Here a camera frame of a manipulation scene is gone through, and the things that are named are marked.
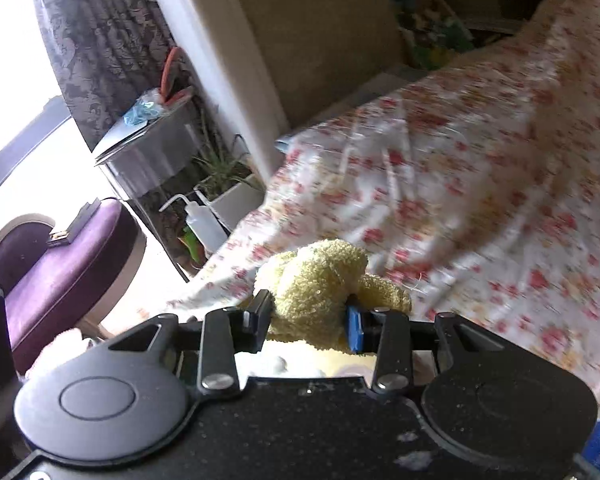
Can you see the blue plastic bag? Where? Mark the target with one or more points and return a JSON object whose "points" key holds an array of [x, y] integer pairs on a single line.
{"points": [[142, 110]]}

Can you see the green potted plant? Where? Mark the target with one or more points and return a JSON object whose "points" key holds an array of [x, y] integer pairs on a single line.
{"points": [[220, 162]]}

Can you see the red tool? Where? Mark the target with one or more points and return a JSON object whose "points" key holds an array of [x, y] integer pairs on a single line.
{"points": [[169, 72]]}

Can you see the beige padded headboard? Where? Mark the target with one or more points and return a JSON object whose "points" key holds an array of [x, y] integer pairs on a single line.
{"points": [[300, 35]]}

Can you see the floral bed sheet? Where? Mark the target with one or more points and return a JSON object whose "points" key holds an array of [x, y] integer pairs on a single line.
{"points": [[479, 185]]}

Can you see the silver round side table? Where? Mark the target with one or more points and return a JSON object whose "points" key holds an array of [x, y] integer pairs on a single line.
{"points": [[150, 147]]}

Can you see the grey patterned curtain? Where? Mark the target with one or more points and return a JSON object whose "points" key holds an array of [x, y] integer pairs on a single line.
{"points": [[105, 35]]}

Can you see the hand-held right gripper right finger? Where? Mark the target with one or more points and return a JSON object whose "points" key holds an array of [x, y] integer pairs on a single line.
{"points": [[354, 330]]}

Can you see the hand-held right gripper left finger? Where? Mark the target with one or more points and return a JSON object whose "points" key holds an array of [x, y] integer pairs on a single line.
{"points": [[260, 322]]}

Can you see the green plastic item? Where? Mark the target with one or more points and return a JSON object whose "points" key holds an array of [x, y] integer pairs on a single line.
{"points": [[192, 247]]}

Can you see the pink fluffy cloth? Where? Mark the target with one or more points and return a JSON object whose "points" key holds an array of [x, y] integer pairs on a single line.
{"points": [[60, 347]]}

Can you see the black item on chair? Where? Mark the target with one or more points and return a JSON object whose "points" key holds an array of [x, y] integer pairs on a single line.
{"points": [[75, 225]]}

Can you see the colourful picture book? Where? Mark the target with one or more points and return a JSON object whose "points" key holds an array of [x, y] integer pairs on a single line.
{"points": [[429, 20]]}

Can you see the white cotton fluff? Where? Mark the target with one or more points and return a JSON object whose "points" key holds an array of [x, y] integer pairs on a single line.
{"points": [[277, 364]]}

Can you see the white plant pot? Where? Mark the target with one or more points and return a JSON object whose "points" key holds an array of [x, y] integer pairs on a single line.
{"points": [[240, 202]]}

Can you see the yellow plush toy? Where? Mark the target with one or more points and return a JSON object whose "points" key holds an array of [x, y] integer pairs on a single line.
{"points": [[315, 285]]}

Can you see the purple velvet chair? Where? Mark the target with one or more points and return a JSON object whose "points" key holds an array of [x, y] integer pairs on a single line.
{"points": [[70, 270]]}

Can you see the white squeeze bottle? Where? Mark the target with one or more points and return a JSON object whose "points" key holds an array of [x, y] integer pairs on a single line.
{"points": [[205, 230]]}

